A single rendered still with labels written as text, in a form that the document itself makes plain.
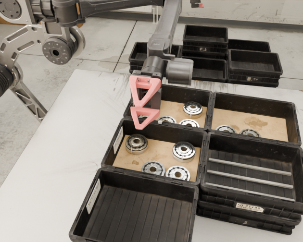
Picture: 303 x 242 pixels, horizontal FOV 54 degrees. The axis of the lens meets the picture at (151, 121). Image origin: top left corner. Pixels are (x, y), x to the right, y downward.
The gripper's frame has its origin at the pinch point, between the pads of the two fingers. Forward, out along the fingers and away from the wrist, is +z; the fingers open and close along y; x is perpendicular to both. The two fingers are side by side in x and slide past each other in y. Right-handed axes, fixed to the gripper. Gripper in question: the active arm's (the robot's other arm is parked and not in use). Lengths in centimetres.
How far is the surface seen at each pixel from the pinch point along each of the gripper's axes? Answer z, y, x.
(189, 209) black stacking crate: -17, 62, -15
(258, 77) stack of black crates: -159, 91, -61
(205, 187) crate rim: -22, 52, -20
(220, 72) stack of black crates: -183, 106, -34
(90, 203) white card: -9, 56, 21
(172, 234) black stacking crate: -6, 62, -10
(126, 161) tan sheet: -36, 62, 14
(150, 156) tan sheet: -41, 62, 4
